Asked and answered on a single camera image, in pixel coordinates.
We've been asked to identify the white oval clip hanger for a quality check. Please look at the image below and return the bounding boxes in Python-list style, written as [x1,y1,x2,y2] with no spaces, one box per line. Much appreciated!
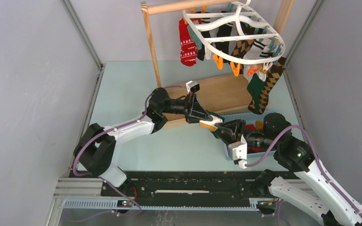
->
[182,0,286,68]

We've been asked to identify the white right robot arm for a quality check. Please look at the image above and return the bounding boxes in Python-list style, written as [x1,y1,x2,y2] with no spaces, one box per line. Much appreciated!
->
[213,113,362,226]

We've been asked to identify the red patterned sock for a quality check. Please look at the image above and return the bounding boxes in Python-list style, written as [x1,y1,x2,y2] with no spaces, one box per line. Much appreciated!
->
[179,19,198,66]

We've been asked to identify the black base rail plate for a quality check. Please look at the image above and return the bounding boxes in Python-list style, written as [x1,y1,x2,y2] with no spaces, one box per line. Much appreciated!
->
[118,171,279,209]

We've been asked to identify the white sock with black stripes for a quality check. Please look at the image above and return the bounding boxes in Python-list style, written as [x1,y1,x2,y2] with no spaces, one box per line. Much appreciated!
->
[243,40,265,60]

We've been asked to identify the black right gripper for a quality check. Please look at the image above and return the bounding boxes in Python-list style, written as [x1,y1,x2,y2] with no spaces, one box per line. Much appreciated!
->
[214,118,277,149]

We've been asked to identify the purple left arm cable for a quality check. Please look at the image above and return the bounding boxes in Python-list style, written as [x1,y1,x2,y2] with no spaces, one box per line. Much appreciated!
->
[72,85,185,203]

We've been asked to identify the light blue plastic basket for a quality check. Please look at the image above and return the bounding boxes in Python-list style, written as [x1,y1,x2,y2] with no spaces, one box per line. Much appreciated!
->
[223,111,275,161]

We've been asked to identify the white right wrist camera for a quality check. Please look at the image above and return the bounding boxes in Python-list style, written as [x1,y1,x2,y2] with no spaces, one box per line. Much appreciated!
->
[227,136,248,169]

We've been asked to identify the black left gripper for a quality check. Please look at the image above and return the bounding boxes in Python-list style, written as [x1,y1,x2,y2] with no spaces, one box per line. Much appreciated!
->
[160,92,212,124]

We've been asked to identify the wooden hanger stand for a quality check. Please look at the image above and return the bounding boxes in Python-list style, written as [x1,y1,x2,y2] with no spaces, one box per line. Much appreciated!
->
[141,0,293,127]

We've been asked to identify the red sock in basket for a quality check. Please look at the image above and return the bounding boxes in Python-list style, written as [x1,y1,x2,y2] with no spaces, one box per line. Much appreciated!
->
[245,124,258,134]

